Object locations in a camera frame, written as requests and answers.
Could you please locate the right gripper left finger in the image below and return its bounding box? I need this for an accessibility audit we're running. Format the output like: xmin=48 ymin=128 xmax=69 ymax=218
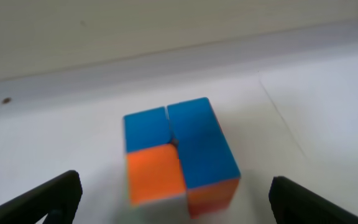
xmin=0 ymin=169 xmax=84 ymax=224

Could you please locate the white shelf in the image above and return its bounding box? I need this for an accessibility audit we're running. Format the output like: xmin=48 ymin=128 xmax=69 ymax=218
xmin=0 ymin=0 xmax=358 ymax=224

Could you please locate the many-coloured puzzle cube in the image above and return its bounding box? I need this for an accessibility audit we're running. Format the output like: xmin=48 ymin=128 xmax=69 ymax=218
xmin=122 ymin=96 xmax=241 ymax=219

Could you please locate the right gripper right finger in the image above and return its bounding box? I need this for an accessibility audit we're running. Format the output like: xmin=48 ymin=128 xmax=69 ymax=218
xmin=268 ymin=175 xmax=358 ymax=224

